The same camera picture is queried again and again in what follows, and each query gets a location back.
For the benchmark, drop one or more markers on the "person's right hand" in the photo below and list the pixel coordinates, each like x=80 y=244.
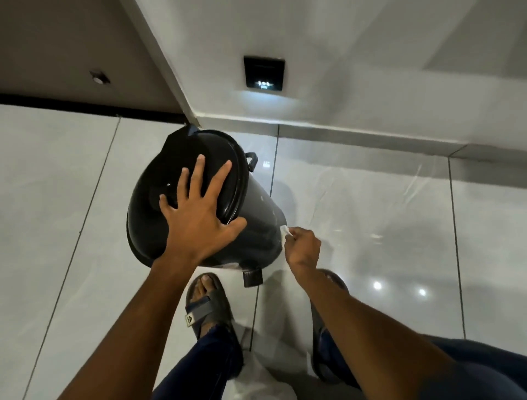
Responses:
x=304 y=249

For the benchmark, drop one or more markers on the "person's left hand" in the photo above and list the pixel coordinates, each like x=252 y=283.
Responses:
x=195 y=230

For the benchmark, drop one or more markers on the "person's left little finger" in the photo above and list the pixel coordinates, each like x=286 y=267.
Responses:
x=168 y=211

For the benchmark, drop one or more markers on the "person's left middle finger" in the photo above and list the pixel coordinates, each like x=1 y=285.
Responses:
x=198 y=179

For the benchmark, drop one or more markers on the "person's right fingers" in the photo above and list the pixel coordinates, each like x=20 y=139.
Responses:
x=291 y=244

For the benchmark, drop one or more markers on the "person's left thumb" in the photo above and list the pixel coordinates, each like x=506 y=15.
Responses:
x=231 y=233

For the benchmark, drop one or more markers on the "black pedal trash bin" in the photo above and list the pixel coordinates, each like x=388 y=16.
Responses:
x=263 y=230

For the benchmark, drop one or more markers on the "clear plastic bin bag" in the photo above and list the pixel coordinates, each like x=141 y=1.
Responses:
x=284 y=329

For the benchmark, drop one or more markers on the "person's right forearm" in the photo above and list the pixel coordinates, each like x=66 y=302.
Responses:
x=370 y=342

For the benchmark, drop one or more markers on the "person's left forearm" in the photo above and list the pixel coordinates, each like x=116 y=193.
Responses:
x=136 y=329

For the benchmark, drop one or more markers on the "person's left foot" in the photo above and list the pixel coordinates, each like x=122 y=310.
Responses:
x=204 y=290

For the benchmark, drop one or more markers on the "person's left grey sandal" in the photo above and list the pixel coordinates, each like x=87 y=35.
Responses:
x=218 y=307

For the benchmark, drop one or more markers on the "person's grey sandal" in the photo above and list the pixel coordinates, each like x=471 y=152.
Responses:
x=319 y=358
x=218 y=307

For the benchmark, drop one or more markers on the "person's right grey sandal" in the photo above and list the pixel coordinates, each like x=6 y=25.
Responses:
x=319 y=358

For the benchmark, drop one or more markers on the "person's left leg blue jeans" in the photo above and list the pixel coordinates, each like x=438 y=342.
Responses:
x=201 y=366

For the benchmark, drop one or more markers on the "person's leg blue jeans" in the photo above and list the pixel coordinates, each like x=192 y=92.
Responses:
x=473 y=371
x=201 y=366

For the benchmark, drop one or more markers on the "round metal door stopper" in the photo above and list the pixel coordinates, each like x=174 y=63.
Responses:
x=100 y=78

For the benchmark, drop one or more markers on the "person's right leg blue jeans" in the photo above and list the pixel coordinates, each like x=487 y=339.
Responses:
x=473 y=371

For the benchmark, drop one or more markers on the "black square wall panel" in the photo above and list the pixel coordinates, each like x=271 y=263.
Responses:
x=264 y=72

